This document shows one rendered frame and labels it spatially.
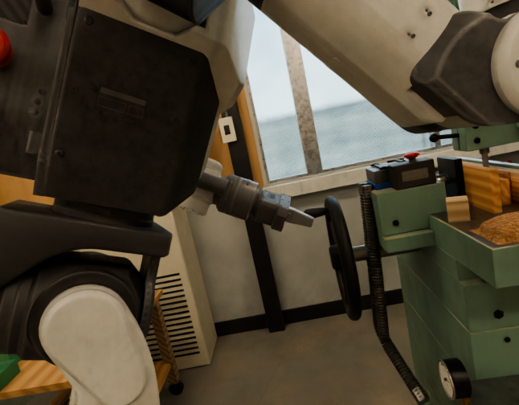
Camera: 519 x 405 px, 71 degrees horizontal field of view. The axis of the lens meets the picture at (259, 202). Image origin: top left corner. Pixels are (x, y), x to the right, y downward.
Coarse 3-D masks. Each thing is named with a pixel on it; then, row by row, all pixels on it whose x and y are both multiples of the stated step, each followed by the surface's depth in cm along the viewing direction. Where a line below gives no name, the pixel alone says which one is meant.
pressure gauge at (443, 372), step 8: (440, 360) 62; (448, 360) 61; (456, 360) 61; (440, 368) 63; (448, 368) 60; (456, 368) 59; (464, 368) 59; (440, 376) 64; (448, 376) 59; (456, 376) 59; (464, 376) 58; (448, 384) 61; (456, 384) 58; (464, 384) 58; (448, 392) 62; (456, 392) 58; (464, 392) 58; (464, 400) 61
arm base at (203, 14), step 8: (152, 0) 27; (160, 0) 26; (168, 0) 26; (176, 0) 26; (184, 0) 25; (192, 0) 25; (200, 0) 26; (208, 0) 27; (216, 0) 29; (224, 0) 30; (168, 8) 27; (176, 8) 26; (184, 8) 26; (192, 8) 26; (200, 8) 27; (208, 8) 28; (184, 16) 27; (192, 16) 26; (200, 16) 27
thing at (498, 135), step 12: (456, 132) 79; (468, 132) 75; (480, 132) 75; (492, 132) 75; (504, 132) 75; (516, 132) 75; (456, 144) 80; (468, 144) 76; (480, 144) 76; (492, 144) 75; (504, 144) 75
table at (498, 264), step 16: (512, 208) 66; (432, 224) 72; (448, 224) 64; (464, 224) 63; (480, 224) 61; (384, 240) 73; (400, 240) 72; (416, 240) 72; (432, 240) 72; (448, 240) 65; (464, 240) 58; (480, 240) 54; (464, 256) 60; (480, 256) 54; (496, 256) 51; (512, 256) 50; (480, 272) 55; (496, 272) 51; (512, 272) 51
